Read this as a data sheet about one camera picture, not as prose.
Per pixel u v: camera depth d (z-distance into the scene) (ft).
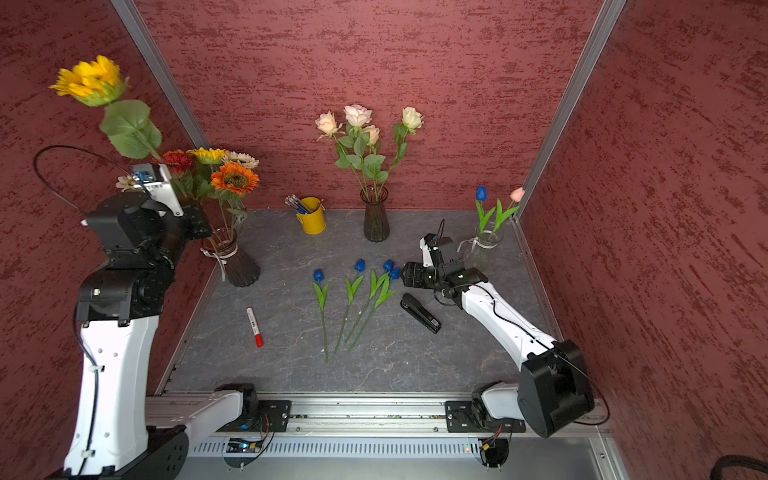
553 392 1.33
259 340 2.86
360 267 3.35
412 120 2.88
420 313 2.92
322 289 3.19
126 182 2.28
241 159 2.60
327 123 2.75
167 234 1.47
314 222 3.61
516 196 2.84
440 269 2.10
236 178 2.35
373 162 3.04
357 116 2.67
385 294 3.16
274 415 2.42
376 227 3.49
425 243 2.55
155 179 1.50
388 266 3.35
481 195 2.87
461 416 2.42
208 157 2.47
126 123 1.45
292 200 3.31
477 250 3.13
